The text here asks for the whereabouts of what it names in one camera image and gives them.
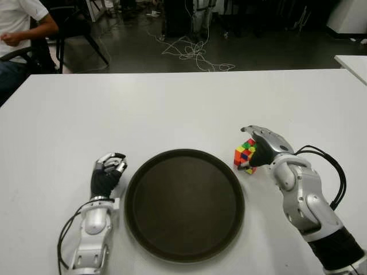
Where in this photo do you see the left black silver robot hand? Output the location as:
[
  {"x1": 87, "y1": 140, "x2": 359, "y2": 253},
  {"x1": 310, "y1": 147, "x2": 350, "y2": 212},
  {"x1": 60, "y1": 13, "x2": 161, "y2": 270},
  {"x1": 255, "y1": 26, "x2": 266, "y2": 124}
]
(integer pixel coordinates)
[{"x1": 90, "y1": 152, "x2": 128, "y2": 199}]

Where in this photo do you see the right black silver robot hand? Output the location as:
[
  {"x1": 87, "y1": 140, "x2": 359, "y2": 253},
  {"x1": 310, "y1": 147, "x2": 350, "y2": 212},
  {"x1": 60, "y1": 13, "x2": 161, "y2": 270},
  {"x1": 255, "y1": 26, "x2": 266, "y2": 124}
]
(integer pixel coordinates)
[{"x1": 237, "y1": 124, "x2": 295, "y2": 172}]

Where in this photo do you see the multicoloured Rubik's cube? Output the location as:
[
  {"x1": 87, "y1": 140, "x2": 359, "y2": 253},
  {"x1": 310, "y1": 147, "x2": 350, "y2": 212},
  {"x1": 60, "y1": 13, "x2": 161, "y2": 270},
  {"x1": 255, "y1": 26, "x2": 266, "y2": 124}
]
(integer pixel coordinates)
[{"x1": 233, "y1": 138, "x2": 259, "y2": 175}]

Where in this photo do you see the round dark brown plate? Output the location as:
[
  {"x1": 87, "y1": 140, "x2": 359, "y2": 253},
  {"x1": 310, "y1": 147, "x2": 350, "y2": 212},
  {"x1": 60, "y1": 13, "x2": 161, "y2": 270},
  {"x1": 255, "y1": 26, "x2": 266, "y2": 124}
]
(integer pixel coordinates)
[{"x1": 124, "y1": 148, "x2": 246, "y2": 263}]

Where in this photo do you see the white side table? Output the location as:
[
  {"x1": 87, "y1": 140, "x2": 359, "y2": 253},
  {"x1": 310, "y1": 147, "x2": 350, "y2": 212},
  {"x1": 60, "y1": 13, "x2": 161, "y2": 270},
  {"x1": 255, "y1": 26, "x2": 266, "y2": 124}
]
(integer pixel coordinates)
[{"x1": 334, "y1": 55, "x2": 367, "y2": 87}]

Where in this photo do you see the black armchair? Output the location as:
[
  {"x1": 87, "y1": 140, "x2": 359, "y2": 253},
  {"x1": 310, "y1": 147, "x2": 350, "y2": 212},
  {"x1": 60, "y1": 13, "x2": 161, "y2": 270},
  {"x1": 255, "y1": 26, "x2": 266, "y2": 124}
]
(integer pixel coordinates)
[{"x1": 0, "y1": 21, "x2": 57, "y2": 74}]

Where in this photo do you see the white cabinet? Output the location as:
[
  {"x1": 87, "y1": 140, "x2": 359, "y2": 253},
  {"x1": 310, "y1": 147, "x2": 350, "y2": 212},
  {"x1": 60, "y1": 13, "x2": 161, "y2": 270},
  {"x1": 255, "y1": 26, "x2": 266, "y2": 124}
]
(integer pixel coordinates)
[{"x1": 326, "y1": 0, "x2": 367, "y2": 36}]

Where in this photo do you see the black chair with splayed legs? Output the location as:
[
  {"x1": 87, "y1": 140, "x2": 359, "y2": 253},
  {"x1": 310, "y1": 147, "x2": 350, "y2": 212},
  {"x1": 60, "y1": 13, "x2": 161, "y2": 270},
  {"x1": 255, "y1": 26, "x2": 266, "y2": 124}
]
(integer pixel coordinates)
[{"x1": 47, "y1": 0, "x2": 110, "y2": 74}]

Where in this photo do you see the black cabinet on casters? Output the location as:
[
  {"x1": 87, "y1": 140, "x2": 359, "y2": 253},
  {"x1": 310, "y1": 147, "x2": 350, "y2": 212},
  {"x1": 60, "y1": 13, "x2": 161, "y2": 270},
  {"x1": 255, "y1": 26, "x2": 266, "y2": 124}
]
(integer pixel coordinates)
[{"x1": 163, "y1": 0, "x2": 196, "y2": 38}]

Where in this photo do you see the seated person in white shirt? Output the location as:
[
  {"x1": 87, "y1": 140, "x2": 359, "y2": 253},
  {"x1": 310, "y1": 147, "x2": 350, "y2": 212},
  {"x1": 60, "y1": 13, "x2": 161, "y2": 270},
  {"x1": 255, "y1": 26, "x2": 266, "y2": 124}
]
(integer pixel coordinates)
[{"x1": 0, "y1": 0, "x2": 60, "y2": 98}]

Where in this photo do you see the left arm black cable bundle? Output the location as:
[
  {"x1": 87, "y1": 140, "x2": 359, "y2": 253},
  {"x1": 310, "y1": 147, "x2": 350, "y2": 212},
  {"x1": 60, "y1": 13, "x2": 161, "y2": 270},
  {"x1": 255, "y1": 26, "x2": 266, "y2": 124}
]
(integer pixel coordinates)
[{"x1": 57, "y1": 200, "x2": 97, "y2": 272}]

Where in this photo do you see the arm black cable bundle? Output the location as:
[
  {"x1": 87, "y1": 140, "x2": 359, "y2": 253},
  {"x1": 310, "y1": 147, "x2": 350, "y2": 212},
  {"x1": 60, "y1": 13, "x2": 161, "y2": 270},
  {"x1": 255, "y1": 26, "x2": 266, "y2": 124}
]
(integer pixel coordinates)
[
  {"x1": 295, "y1": 145, "x2": 348, "y2": 210},
  {"x1": 57, "y1": 200, "x2": 97, "y2": 272}
]

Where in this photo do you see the right arm black cable bundle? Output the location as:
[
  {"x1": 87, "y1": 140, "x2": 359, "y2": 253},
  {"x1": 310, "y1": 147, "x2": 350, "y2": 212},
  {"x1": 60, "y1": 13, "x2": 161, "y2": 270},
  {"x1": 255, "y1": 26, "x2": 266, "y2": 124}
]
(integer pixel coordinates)
[{"x1": 295, "y1": 145, "x2": 348, "y2": 210}]

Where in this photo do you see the tangled white floor cable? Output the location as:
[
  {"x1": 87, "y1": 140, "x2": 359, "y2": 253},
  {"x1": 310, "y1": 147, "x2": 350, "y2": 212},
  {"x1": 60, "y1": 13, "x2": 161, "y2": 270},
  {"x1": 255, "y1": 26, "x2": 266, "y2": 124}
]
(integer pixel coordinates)
[{"x1": 146, "y1": 22, "x2": 236, "y2": 72}]

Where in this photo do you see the white table frame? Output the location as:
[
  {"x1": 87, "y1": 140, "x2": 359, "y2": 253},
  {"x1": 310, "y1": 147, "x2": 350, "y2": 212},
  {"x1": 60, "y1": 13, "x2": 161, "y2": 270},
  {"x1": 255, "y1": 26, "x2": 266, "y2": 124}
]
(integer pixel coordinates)
[{"x1": 85, "y1": 0, "x2": 115, "y2": 23}]

